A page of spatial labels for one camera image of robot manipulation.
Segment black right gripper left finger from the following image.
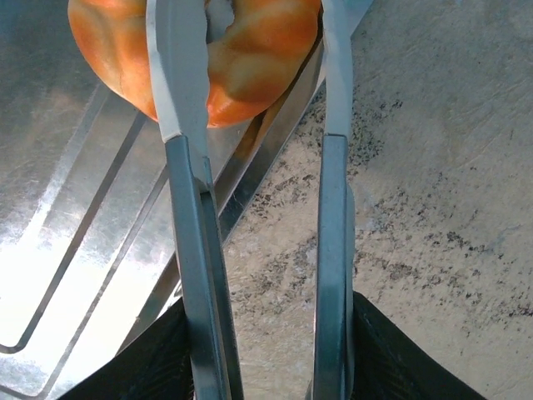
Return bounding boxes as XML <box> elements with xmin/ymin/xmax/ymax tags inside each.
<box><xmin>62</xmin><ymin>303</ymin><xmax>197</xmax><ymax>400</ymax></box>

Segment metal tongs with grey handles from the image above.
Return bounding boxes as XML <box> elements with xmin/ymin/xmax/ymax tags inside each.
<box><xmin>144</xmin><ymin>0</ymin><xmax>358</xmax><ymax>400</ymax></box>

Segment metal baking tray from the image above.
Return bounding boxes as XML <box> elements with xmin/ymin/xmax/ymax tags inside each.
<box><xmin>0</xmin><ymin>0</ymin><xmax>376</xmax><ymax>400</ymax></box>

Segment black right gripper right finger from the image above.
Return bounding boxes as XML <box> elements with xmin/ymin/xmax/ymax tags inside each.
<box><xmin>351</xmin><ymin>291</ymin><xmax>489</xmax><ymax>400</ymax></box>

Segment orange fake donut bread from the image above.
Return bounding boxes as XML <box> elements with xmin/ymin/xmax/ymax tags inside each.
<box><xmin>67</xmin><ymin>0</ymin><xmax>324</xmax><ymax>128</ymax></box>

